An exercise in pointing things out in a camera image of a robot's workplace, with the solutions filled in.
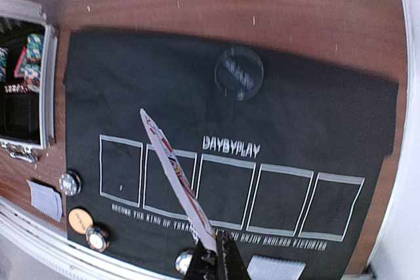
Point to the aluminium poker case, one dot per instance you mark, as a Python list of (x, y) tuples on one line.
[(27, 120)]

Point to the chip stack in case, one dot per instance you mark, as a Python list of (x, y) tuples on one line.
[(3, 64), (32, 70)]

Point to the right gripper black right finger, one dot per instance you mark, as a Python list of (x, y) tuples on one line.
[(229, 261)]

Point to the black poker mat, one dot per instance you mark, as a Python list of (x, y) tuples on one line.
[(290, 172)]

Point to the left chip stack in case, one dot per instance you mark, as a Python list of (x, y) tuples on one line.
[(3, 64)]

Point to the red dice row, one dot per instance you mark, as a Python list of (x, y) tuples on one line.
[(20, 88)]

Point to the clear acrylic dealer button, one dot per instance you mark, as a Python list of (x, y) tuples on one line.
[(239, 73)]

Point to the orange big blind button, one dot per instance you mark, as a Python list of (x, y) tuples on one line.
[(80, 220)]

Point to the face-up queen card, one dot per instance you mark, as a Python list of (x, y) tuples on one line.
[(198, 220)]

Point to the front aluminium rail base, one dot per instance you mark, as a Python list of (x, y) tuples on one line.
[(49, 245)]

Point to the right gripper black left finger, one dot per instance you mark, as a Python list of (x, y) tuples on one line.
[(203, 265)]

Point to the black 100 poker chip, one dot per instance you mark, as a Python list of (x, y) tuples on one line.
[(70, 183)]

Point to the black triangular all-in button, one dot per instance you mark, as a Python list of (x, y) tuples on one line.
[(21, 63)]

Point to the right chip stack in case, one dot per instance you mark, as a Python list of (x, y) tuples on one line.
[(32, 70)]

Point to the dealt card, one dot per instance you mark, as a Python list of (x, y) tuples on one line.
[(265, 268), (46, 200)]

